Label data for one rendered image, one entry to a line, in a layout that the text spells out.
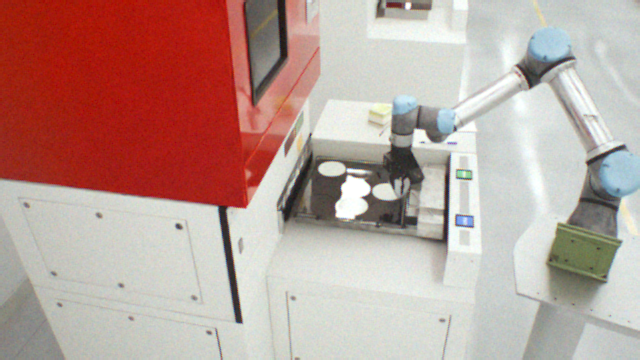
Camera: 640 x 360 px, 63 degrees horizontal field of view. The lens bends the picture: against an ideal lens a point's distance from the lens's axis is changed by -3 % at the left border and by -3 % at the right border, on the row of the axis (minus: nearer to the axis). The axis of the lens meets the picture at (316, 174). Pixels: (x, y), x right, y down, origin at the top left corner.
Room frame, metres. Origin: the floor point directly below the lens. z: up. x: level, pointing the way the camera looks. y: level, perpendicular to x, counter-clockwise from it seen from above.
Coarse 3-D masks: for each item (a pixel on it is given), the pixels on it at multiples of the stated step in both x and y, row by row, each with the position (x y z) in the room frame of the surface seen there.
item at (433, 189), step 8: (432, 176) 1.63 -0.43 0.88; (440, 176) 1.63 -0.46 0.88; (424, 184) 1.58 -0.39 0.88; (432, 184) 1.58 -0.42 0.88; (440, 184) 1.58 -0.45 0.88; (424, 192) 1.53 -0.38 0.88; (432, 192) 1.53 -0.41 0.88; (440, 192) 1.53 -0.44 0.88; (424, 200) 1.48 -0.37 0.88; (432, 200) 1.48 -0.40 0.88; (440, 200) 1.48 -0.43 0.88; (440, 216) 1.39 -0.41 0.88; (424, 232) 1.32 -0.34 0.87; (432, 232) 1.32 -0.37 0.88; (440, 232) 1.31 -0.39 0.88
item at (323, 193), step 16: (320, 160) 1.73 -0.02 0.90; (336, 160) 1.73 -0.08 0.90; (320, 176) 1.62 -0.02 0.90; (336, 176) 1.62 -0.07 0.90; (352, 176) 1.62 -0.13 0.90; (368, 176) 1.61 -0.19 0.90; (384, 176) 1.61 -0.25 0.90; (320, 192) 1.52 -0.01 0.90; (336, 192) 1.52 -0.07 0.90; (352, 192) 1.52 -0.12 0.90; (368, 192) 1.51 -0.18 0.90; (304, 208) 1.43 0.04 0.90; (320, 208) 1.43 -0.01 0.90; (336, 208) 1.43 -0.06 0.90; (368, 208) 1.42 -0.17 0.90; (384, 208) 1.42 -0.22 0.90; (400, 208) 1.42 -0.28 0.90; (400, 224) 1.33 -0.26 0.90
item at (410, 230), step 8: (296, 216) 1.46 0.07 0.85; (312, 224) 1.44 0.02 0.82; (320, 224) 1.44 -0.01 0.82; (328, 224) 1.43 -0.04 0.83; (336, 224) 1.42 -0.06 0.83; (344, 224) 1.42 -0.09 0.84; (352, 224) 1.41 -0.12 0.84; (384, 232) 1.39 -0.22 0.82; (392, 232) 1.38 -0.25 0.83; (400, 232) 1.37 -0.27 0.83; (408, 232) 1.37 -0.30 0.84; (416, 232) 1.36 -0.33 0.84
